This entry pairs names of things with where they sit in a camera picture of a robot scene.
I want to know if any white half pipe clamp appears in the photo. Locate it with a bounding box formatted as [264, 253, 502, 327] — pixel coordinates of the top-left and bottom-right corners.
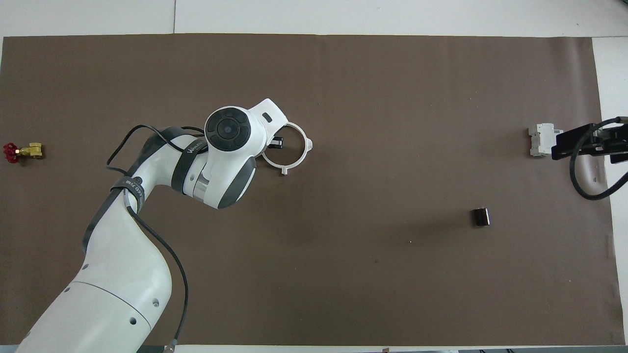
[262, 123, 290, 176]
[284, 122, 314, 176]

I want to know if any brass valve red handle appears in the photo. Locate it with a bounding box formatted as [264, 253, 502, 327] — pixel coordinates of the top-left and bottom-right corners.
[2, 142, 44, 165]

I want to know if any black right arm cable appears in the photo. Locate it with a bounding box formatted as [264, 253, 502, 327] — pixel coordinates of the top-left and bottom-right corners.
[569, 118, 628, 200]

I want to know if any white circuit breaker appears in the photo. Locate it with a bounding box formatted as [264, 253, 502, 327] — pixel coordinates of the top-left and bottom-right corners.
[528, 123, 564, 157]

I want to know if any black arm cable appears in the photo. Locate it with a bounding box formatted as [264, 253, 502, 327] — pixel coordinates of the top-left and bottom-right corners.
[105, 124, 207, 353]
[569, 118, 628, 200]

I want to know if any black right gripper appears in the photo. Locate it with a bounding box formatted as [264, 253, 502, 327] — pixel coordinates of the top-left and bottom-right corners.
[551, 116, 628, 164]

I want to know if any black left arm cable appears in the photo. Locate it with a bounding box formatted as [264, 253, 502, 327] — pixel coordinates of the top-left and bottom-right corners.
[105, 124, 207, 353]

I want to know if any brown table mat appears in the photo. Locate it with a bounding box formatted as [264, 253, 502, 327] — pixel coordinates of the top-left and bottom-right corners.
[0, 33, 625, 346]

